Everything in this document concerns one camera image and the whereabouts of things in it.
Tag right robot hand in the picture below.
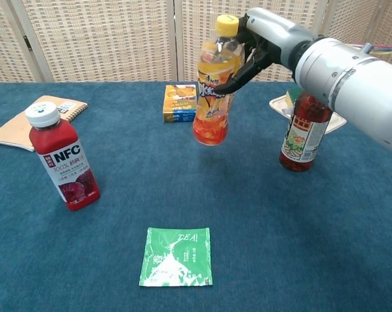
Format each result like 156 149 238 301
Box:
215 8 313 95

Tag yellow-capped iced tea bottle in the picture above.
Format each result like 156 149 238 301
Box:
192 14 247 147

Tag red NFC juice bottle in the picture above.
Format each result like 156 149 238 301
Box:
24 101 101 212

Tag green and yellow sponge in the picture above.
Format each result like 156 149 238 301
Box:
285 87 301 107

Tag white plastic tray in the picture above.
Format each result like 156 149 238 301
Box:
268 96 348 136

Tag dark brown black-capped tea bottle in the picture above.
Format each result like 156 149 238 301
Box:
278 90 333 173

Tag yellow and blue snack box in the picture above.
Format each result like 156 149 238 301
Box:
163 84 198 124

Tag woven folding screen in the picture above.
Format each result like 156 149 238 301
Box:
0 0 392 84

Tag blue tablecloth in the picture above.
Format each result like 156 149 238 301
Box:
0 81 392 312

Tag green tea sachet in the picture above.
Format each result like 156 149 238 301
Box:
138 227 213 288

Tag tan spiral notebook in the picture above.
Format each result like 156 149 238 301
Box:
0 95 88 153

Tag coloured arm cables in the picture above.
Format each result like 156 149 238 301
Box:
354 41 392 55

